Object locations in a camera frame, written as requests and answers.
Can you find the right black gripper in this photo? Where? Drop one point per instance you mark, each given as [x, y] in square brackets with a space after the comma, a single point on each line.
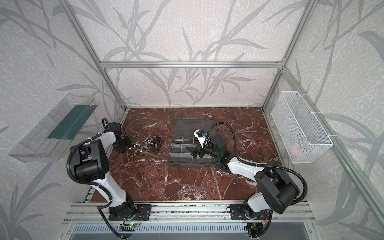
[202, 151]

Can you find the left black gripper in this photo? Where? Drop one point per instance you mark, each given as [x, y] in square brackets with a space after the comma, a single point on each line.
[124, 143]

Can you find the grey plastic compartment organizer box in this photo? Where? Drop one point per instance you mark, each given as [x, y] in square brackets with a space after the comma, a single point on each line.
[184, 137]

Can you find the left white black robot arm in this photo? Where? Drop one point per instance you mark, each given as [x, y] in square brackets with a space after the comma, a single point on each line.
[88, 164]

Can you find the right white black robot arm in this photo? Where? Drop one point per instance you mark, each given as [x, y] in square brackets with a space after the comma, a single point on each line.
[279, 187]

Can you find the pile of black nuts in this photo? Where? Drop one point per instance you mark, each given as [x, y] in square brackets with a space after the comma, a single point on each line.
[157, 142]

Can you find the green electronics board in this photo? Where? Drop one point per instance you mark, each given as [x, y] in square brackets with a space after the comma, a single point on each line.
[129, 227]

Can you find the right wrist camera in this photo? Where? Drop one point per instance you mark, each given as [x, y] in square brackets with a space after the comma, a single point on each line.
[202, 137]

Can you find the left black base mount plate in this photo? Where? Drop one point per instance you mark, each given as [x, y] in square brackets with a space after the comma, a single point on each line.
[140, 212]

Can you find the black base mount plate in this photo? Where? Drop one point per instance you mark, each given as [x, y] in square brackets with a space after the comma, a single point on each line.
[140, 212]
[238, 213]

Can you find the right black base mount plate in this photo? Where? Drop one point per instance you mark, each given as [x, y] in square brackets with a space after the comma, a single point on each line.
[238, 213]

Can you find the clear plastic wall bin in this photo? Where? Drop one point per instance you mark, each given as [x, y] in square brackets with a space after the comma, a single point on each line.
[50, 138]

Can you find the aluminium front rail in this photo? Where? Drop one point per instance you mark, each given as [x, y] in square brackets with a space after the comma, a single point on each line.
[187, 212]

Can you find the white wire mesh basket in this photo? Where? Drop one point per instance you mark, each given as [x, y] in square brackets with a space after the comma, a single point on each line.
[303, 136]

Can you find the aluminium cage frame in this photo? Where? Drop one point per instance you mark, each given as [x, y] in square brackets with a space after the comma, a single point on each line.
[355, 173]

